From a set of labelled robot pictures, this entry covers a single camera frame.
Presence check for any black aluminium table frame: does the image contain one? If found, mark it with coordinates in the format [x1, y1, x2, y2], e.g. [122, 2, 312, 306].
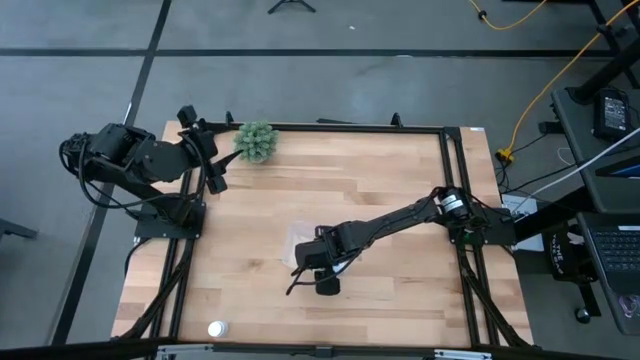
[112, 110, 535, 351]

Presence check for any white paper sheet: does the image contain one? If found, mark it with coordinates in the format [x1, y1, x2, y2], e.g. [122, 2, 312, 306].
[500, 193, 547, 253]

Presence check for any black crossbar with silver brackets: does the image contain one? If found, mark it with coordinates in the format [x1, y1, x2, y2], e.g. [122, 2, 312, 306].
[0, 338, 640, 360]

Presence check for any black power adapter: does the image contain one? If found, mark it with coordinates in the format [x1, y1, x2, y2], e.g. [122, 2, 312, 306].
[592, 87, 633, 143]

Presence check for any dark screen device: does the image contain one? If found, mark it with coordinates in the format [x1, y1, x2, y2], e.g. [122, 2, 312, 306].
[593, 152, 640, 180]

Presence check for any black tripod stand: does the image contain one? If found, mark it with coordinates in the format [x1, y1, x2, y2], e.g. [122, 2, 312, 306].
[267, 0, 317, 15]

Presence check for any yellow extension cable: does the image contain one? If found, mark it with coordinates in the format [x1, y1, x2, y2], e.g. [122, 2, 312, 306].
[466, 0, 550, 32]
[495, 0, 640, 165]

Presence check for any black stand leg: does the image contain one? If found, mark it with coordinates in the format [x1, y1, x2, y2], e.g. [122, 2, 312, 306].
[564, 0, 640, 105]

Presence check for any black backpack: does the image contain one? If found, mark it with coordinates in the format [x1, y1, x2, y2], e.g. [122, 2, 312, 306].
[541, 227, 589, 282]

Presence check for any clear plastic basket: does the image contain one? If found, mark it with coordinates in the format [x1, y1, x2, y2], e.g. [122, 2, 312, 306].
[281, 219, 352, 275]

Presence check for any black laptop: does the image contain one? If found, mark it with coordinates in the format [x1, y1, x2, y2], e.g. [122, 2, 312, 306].
[589, 223, 640, 297]

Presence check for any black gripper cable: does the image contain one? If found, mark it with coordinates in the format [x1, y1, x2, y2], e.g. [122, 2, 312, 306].
[285, 268, 321, 297]

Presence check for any white cable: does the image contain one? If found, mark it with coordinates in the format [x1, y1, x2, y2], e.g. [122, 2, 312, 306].
[517, 127, 640, 204]

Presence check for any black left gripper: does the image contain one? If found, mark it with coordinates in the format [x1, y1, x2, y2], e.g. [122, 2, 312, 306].
[176, 104, 245, 197]

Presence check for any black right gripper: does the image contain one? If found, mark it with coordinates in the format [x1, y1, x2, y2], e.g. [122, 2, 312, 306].
[293, 224, 352, 298]

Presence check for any dark grey desk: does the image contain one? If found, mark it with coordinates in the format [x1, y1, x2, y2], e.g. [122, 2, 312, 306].
[574, 212, 640, 337]
[551, 85, 640, 216]

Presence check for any grey furniture leg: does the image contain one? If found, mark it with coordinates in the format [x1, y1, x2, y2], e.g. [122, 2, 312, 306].
[0, 217, 40, 242]

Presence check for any green artificial potted plant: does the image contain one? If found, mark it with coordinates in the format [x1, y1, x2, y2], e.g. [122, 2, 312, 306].
[232, 120, 280, 164]

